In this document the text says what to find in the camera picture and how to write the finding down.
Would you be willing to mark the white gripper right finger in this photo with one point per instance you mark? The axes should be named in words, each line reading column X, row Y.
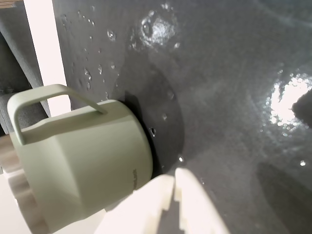
column 197, row 209

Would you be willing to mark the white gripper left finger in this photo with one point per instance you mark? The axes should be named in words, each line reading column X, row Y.
column 143, row 204

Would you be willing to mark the pale green steel-lined mug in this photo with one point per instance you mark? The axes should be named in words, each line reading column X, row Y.
column 80, row 165

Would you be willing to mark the black glossy table mat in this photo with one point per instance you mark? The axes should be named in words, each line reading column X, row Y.
column 219, row 73

